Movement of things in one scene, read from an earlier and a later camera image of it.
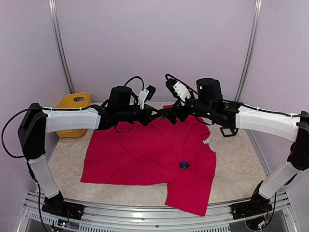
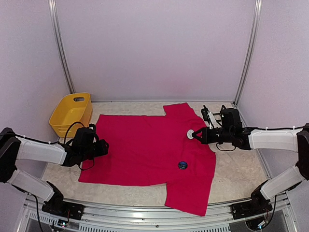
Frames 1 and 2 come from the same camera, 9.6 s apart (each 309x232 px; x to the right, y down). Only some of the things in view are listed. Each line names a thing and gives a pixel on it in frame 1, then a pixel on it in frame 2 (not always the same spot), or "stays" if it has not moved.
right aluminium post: x=256 y=21 stays
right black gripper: x=173 y=115 → x=205 y=139
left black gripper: x=147 y=118 → x=103 y=150
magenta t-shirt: x=178 y=154 stays
